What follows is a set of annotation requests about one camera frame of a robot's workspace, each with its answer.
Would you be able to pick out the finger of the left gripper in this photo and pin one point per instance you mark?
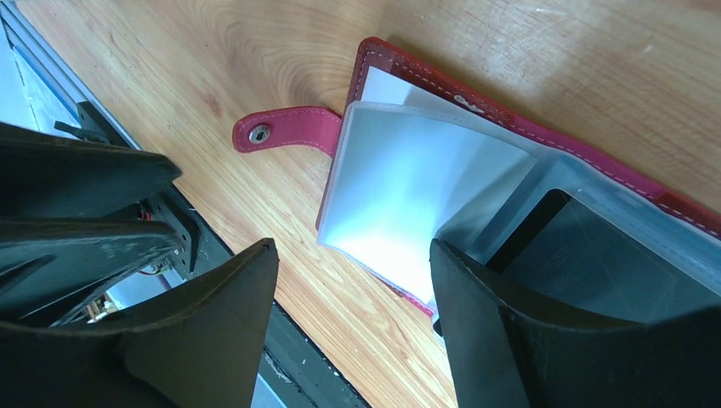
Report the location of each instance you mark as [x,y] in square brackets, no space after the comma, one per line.
[44,176]
[51,268]

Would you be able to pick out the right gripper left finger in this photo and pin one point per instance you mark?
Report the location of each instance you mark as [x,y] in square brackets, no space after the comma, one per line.
[197,345]

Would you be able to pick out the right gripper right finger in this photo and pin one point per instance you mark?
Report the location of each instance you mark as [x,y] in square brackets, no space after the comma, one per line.
[509,346]

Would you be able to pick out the dark credit card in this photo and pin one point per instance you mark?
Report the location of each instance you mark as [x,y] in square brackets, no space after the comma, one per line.
[565,251]

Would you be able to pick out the red leather card holder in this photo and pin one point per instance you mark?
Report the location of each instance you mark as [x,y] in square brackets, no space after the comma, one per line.
[418,155]

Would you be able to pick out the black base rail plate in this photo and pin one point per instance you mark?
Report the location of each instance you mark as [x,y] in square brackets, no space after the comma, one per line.
[292,372]

